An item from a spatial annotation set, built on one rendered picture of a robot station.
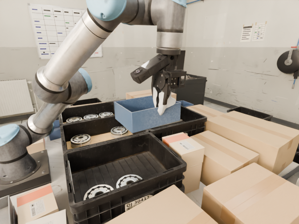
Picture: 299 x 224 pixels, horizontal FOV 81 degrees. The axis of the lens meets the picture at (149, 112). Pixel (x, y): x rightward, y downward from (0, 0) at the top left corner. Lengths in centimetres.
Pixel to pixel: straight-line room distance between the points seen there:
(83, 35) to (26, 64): 351
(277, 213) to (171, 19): 64
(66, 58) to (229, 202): 65
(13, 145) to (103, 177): 45
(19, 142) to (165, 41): 80
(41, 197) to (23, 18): 343
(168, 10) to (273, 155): 79
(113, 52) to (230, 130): 350
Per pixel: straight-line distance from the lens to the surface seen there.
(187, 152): 75
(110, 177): 79
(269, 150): 102
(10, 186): 104
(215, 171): 87
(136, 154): 90
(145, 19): 55
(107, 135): 110
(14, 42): 397
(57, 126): 163
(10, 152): 102
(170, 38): 51
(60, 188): 100
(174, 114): 64
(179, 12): 52
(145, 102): 73
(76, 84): 73
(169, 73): 53
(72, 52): 52
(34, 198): 89
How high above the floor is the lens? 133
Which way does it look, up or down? 20 degrees down
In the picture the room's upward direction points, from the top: straight up
